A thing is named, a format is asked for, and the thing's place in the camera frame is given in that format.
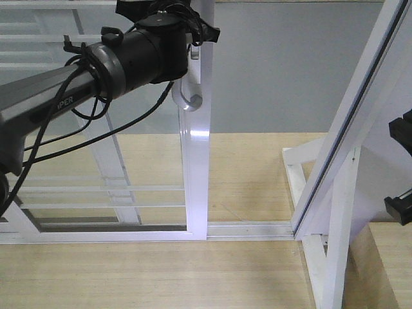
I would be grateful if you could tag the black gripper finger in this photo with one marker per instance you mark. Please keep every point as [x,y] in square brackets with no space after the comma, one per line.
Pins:
[399,207]
[400,130]
[205,33]

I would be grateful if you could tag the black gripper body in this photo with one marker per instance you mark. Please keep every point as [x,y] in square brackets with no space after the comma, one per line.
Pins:
[159,14]

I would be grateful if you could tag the grey door handle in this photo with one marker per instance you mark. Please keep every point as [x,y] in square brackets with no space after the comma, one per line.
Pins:
[187,95]

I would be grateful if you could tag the white framed sliding glass door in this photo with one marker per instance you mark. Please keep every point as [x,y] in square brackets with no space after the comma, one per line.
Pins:
[166,154]

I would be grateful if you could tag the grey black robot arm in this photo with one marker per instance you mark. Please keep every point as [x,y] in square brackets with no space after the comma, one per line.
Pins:
[154,50]

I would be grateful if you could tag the aluminium floor door track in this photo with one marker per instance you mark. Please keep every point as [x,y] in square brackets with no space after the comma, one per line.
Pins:
[250,231]

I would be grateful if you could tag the plywood box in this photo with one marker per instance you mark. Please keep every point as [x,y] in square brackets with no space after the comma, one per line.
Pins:
[382,256]

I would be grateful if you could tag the white wooden support brace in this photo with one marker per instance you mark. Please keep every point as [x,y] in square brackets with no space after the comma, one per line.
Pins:
[326,260]

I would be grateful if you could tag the rear white support brace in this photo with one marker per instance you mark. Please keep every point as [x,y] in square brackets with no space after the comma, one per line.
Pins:
[293,159]

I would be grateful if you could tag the light plywood base board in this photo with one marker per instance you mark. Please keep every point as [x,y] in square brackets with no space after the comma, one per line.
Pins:
[247,181]

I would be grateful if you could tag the fixed white framed glass panel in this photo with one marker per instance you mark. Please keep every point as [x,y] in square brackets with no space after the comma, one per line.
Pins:
[31,38]

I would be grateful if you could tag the white door frame post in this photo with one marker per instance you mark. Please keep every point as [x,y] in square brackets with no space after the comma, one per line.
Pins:
[384,59]

